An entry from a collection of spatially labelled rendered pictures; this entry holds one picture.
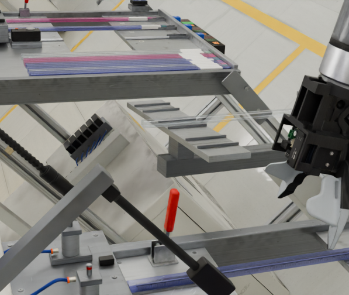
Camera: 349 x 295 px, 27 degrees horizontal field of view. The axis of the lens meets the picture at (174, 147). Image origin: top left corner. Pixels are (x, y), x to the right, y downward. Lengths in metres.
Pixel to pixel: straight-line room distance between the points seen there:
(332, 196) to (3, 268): 0.48
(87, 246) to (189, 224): 1.07
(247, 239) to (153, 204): 0.85
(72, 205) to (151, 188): 1.38
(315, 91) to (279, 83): 2.18
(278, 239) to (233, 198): 1.67
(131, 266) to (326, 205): 0.28
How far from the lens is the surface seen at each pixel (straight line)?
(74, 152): 2.36
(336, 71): 0.93
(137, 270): 1.01
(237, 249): 1.10
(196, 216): 1.98
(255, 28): 3.57
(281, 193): 1.07
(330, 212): 0.95
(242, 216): 2.68
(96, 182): 0.59
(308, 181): 1.35
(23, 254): 0.60
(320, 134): 0.93
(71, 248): 0.90
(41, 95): 1.74
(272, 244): 1.12
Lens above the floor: 1.61
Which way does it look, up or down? 29 degrees down
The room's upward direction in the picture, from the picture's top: 45 degrees counter-clockwise
